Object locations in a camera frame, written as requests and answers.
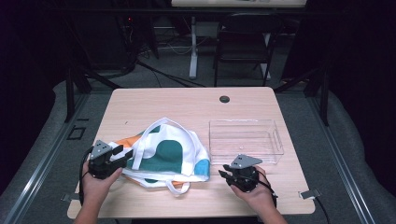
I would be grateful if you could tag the person's left hand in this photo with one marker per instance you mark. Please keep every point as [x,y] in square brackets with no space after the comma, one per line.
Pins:
[95,189]

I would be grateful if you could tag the dark equipment with red light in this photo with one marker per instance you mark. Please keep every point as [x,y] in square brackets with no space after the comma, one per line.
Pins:
[102,40]

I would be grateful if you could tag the black folding chair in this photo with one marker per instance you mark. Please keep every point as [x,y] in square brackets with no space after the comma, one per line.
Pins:
[246,37]

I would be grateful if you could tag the white background desk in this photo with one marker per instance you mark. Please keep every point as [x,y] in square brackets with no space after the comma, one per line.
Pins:
[193,46]

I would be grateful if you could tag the metal table edge clip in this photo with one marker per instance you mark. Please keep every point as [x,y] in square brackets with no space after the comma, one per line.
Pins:
[69,197]
[308,194]

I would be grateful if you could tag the white tote bag coloured patches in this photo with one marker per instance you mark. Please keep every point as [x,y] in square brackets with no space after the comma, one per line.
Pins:
[174,146]

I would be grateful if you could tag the round dark table grommet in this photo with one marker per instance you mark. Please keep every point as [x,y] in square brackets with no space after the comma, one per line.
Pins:
[224,99]

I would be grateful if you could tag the metal floor rail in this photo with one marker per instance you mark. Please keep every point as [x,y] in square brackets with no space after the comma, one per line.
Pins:
[46,161]
[339,161]

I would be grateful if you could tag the black metal stand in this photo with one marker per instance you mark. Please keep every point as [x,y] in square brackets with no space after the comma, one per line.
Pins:
[325,99]
[70,93]

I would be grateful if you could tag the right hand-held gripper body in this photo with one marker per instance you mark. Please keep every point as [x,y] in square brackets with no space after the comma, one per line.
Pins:
[246,177]

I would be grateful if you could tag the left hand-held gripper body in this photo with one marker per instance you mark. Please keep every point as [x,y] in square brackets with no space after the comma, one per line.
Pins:
[101,163]

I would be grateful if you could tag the clear plastic box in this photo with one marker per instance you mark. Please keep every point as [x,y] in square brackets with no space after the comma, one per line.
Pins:
[246,140]

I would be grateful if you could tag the person's right hand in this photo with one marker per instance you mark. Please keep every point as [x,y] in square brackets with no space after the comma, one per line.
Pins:
[260,196]

